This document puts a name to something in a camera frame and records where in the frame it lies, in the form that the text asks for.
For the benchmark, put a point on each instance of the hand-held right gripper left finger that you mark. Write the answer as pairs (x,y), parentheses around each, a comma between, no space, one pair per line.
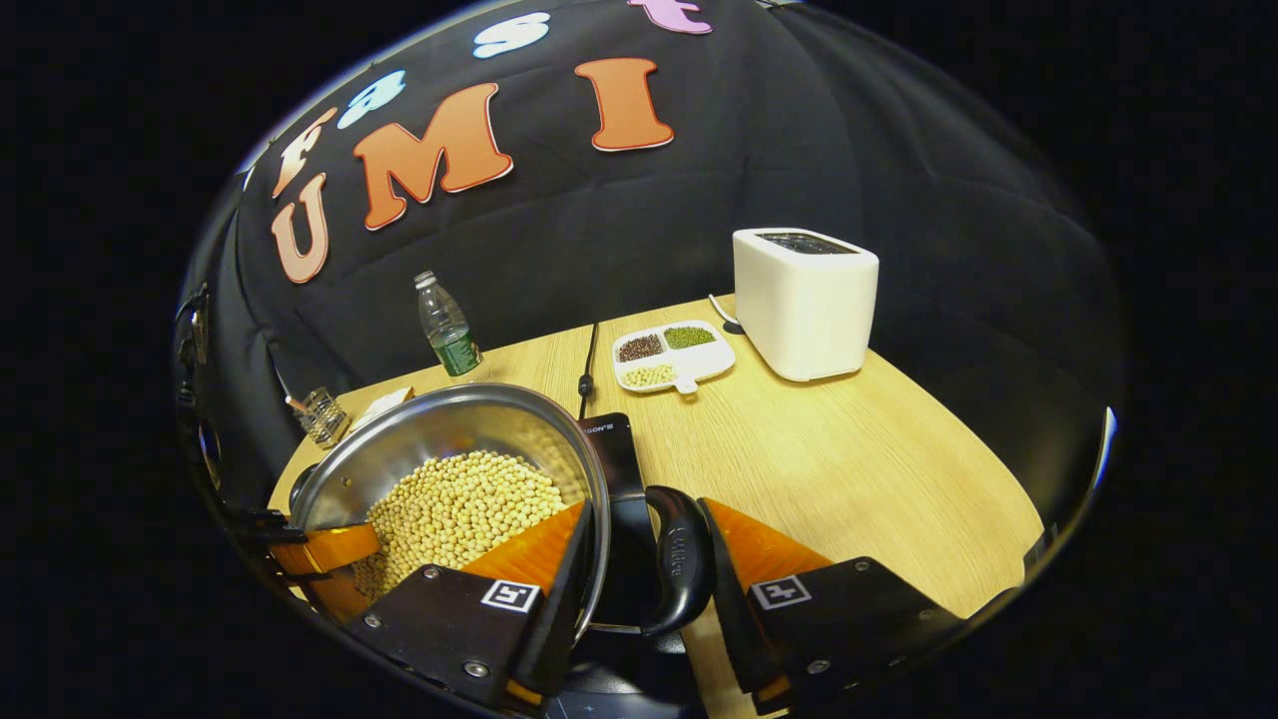
(564,619)

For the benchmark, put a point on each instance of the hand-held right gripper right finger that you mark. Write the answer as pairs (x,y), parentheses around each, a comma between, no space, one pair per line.
(724,599)

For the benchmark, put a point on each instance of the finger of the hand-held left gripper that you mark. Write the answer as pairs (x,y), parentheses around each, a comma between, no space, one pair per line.
(334,596)
(334,549)

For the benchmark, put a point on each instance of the black induction cooktop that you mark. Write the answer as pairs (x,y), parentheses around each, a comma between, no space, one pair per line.
(614,459)

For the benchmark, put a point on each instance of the small white-tipped utensil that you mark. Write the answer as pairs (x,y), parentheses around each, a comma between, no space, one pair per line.
(297,404)

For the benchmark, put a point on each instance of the heap of yellow soybeans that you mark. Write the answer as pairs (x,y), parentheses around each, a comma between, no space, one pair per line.
(459,509)

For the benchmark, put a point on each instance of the sandwich with lettuce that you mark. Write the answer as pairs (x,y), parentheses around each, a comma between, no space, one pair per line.
(384,402)

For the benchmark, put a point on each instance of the white divided dish of beans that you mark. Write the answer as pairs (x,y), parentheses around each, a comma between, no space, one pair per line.
(699,359)

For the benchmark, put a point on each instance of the clear plastic water bottle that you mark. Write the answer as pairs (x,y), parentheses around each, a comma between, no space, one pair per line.
(449,330)

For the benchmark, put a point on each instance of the white toaster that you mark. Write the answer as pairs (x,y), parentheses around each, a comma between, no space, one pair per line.
(799,320)

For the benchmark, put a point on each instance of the black backdrop cloth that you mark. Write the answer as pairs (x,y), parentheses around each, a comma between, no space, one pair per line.
(699,200)

